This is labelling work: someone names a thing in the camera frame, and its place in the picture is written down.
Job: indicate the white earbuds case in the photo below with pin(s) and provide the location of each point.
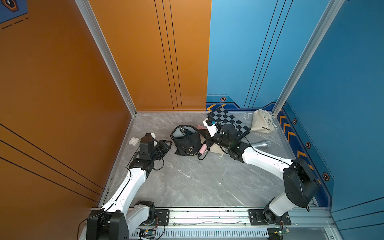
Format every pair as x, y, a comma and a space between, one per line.
134, 141

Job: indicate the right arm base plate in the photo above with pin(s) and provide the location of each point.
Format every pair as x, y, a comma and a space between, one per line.
259, 217

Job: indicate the green circuit board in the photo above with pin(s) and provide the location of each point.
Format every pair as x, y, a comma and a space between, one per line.
281, 233
147, 234

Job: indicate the pink hair dryer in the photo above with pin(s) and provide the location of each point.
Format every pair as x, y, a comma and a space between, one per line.
204, 148

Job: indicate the dark green hair dryer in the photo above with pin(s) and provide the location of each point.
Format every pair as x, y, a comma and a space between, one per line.
183, 131

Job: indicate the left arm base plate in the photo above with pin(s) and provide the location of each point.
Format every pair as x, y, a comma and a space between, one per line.
159, 217

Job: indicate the green circuit board left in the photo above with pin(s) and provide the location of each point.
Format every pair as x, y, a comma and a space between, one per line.
147, 234

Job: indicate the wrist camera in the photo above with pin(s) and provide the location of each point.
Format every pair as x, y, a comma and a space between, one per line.
212, 129
149, 137

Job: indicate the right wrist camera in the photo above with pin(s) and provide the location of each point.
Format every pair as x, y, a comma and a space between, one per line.
212, 129

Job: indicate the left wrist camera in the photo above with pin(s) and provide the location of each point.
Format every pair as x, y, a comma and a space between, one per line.
149, 137

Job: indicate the aluminium front rail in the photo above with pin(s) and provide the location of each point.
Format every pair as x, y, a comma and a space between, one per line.
196, 223

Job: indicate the silver cylinder flashlight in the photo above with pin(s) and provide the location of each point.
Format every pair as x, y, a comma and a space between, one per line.
262, 144

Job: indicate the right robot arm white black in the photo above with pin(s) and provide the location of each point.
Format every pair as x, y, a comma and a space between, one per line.
300, 182

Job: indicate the black cloth bag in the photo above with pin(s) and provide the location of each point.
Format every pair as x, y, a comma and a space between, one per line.
187, 146

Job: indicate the green circuit board right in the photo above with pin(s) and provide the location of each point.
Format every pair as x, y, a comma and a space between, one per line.
281, 233

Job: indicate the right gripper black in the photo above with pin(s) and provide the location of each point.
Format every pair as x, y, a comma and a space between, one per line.
209, 139

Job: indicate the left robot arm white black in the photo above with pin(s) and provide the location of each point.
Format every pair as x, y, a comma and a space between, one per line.
114, 220

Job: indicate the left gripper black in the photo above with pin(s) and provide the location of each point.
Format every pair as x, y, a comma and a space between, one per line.
165, 147

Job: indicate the beige drawstring bag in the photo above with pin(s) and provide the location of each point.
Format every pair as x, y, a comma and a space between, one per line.
218, 151
262, 122

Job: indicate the black white chessboard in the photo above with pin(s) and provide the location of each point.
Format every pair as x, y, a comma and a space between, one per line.
227, 122

